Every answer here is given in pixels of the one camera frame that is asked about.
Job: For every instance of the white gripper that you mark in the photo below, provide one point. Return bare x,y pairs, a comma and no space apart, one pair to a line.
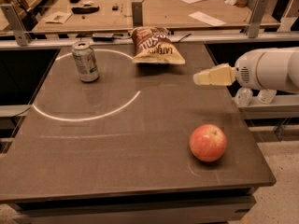
248,73

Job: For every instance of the brown chip bag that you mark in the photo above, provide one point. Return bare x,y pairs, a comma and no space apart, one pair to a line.
152,45

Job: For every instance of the silver green 7up can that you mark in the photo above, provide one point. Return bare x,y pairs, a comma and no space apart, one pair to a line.
85,61

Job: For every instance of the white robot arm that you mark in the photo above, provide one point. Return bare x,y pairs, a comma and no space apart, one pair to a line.
259,69

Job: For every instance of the clear plastic bottle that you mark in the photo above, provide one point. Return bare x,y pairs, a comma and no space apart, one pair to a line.
243,97

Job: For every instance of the white paper sheet near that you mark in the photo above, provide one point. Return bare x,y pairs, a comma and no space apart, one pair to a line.
202,17

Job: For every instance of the red apple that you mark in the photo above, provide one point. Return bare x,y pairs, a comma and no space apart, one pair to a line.
208,143

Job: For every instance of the wooden background table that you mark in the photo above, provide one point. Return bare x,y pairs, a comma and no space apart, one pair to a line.
171,14

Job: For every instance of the black tool on table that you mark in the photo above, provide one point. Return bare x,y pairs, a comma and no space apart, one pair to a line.
85,10

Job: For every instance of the small paper card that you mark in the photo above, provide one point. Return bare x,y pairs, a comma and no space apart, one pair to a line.
57,17

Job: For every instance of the right metal bracket post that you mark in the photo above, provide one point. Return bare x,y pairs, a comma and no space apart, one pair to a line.
253,28

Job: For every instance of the metal bracket post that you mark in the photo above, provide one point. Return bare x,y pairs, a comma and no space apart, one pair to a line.
253,28
137,13
14,20

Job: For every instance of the middle metal bracket post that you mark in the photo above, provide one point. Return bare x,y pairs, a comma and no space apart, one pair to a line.
137,13

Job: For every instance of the left metal bracket post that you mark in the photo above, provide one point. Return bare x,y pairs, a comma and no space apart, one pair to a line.
14,20

